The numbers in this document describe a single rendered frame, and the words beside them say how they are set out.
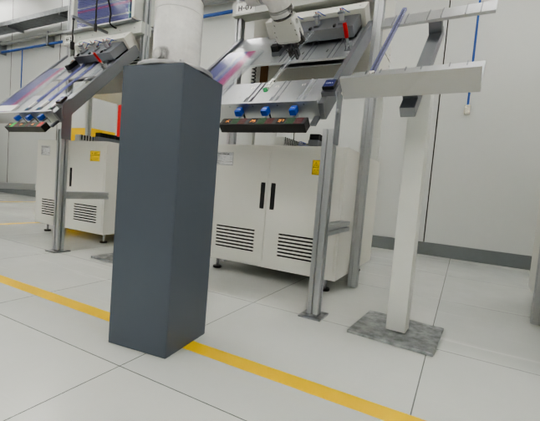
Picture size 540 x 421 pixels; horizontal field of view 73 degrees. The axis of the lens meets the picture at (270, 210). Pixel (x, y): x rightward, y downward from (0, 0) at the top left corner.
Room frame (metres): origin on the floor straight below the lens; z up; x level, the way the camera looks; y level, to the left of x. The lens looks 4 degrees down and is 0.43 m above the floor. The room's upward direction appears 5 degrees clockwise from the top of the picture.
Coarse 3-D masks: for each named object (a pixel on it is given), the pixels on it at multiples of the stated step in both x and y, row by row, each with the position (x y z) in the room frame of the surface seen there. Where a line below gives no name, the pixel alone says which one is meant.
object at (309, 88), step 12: (240, 84) 1.56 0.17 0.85; (252, 84) 1.53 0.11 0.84; (264, 84) 1.49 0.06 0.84; (276, 84) 1.47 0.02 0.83; (288, 84) 1.43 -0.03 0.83; (300, 84) 1.41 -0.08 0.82; (312, 84) 1.38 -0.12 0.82; (228, 96) 1.50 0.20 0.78; (240, 96) 1.47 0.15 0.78; (252, 96) 1.44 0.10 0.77; (264, 96) 1.41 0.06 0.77; (276, 96) 1.39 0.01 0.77; (288, 96) 1.36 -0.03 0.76; (300, 96) 1.33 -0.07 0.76; (312, 96) 1.31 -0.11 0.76
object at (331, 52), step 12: (240, 48) 1.92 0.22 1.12; (252, 48) 1.86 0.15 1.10; (264, 48) 1.82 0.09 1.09; (312, 48) 1.65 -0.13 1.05; (324, 48) 1.61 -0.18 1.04; (336, 48) 1.58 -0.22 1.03; (264, 60) 1.70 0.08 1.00; (276, 60) 1.66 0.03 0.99; (300, 60) 1.59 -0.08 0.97; (312, 60) 1.57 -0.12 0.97; (324, 60) 1.54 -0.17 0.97; (336, 60) 1.59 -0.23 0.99
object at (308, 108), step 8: (224, 104) 1.40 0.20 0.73; (232, 104) 1.39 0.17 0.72; (240, 104) 1.37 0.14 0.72; (248, 104) 1.36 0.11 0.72; (256, 104) 1.34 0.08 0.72; (264, 104) 1.33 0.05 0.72; (272, 104) 1.32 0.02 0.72; (280, 104) 1.30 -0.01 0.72; (288, 104) 1.29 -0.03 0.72; (296, 104) 1.27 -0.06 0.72; (304, 104) 1.26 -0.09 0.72; (312, 104) 1.25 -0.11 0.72; (224, 112) 1.43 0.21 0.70; (232, 112) 1.41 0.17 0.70; (248, 112) 1.38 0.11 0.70; (256, 112) 1.37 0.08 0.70; (272, 112) 1.34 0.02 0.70; (280, 112) 1.32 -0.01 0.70; (288, 112) 1.31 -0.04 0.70; (304, 112) 1.28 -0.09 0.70; (312, 112) 1.27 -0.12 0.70
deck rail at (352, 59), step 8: (368, 24) 1.66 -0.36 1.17; (368, 32) 1.63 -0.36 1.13; (360, 40) 1.55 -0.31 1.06; (368, 40) 1.65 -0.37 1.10; (352, 48) 1.50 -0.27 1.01; (360, 48) 1.55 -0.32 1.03; (352, 56) 1.46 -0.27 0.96; (360, 56) 1.56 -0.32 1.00; (344, 64) 1.41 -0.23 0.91; (352, 64) 1.47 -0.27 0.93; (344, 72) 1.40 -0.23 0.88; (352, 72) 1.48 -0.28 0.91; (328, 96) 1.26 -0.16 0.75; (336, 96) 1.34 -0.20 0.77; (320, 104) 1.24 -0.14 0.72; (328, 104) 1.27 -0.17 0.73; (320, 112) 1.25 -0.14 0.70; (328, 112) 1.27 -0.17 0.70
